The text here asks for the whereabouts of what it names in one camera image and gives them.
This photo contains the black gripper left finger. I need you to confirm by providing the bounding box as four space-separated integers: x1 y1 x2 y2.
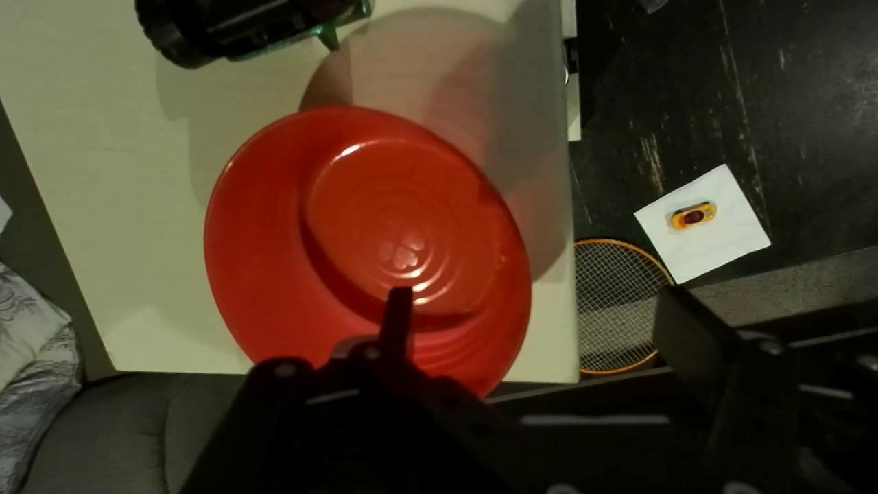
378 288 411 361

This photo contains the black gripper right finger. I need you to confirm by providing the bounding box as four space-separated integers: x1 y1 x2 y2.
653 288 797 494

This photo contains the red plastic bowl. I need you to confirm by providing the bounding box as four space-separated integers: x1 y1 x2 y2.
204 107 534 396

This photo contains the white paper napkin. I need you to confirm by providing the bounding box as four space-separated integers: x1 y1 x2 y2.
635 166 771 283

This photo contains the white ornate shelf unit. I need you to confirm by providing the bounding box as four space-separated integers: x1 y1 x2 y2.
0 0 579 384

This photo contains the black toy car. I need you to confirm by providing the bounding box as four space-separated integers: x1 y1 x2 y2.
134 0 374 70

